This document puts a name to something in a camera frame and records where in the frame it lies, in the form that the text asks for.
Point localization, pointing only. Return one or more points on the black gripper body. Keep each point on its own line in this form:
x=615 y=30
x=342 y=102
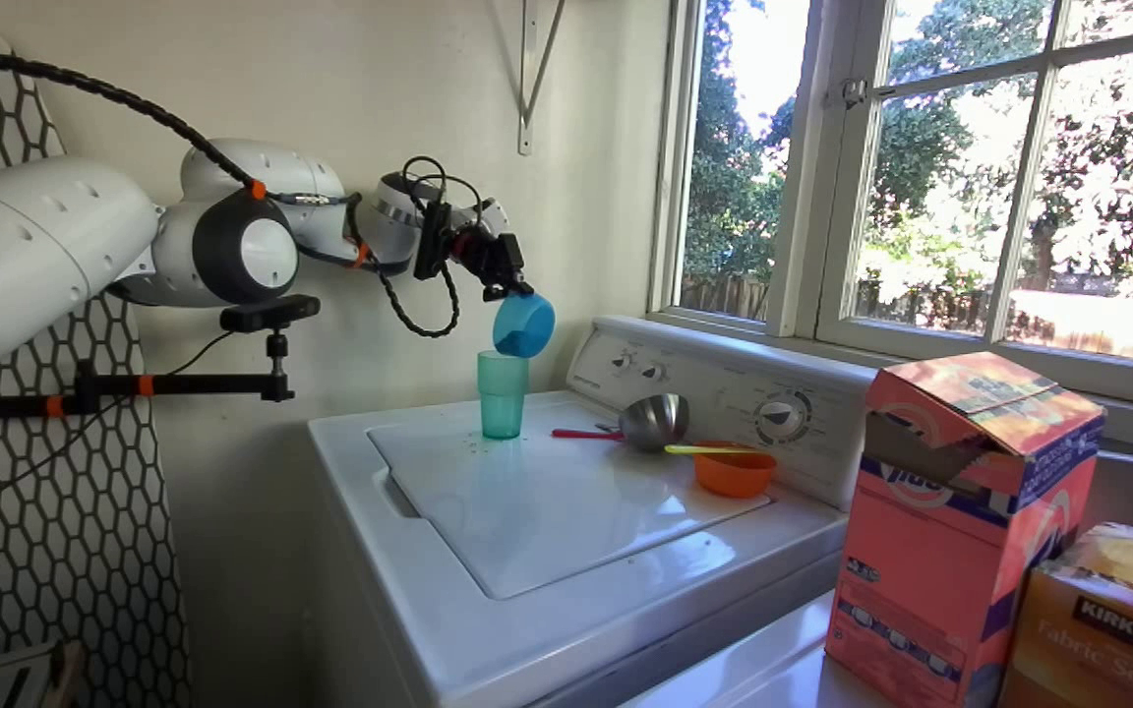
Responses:
x=487 y=258

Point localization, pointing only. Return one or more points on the white top-load washing machine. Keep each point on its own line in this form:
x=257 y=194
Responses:
x=528 y=523

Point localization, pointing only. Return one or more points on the hexagon patterned board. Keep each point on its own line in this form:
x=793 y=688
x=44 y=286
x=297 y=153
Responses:
x=81 y=551

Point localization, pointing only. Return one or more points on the yellow plastic spoon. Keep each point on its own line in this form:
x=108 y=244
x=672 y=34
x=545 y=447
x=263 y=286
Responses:
x=708 y=451

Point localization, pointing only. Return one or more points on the small orange bowl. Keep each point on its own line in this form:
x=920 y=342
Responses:
x=733 y=472

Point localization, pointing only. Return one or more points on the Kirkland cardboard box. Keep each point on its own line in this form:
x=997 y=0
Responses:
x=1102 y=642

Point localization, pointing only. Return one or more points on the silver metal cup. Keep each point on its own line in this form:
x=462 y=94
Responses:
x=650 y=417

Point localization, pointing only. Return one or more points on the blue plastic bowl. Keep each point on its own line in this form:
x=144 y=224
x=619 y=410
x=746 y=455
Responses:
x=523 y=324

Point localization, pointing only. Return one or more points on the green translucent plastic cup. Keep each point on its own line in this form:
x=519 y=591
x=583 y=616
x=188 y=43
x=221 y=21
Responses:
x=502 y=400

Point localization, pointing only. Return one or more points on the orange Tide detergent box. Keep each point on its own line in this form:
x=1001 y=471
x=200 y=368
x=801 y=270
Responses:
x=945 y=523

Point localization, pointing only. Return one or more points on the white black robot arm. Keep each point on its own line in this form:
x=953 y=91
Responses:
x=39 y=250

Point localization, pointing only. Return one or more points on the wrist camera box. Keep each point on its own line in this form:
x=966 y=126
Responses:
x=432 y=239

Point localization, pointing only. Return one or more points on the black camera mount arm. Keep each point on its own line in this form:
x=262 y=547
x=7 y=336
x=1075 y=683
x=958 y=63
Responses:
x=174 y=384

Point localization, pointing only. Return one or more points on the white dryer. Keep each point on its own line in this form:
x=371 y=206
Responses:
x=747 y=669

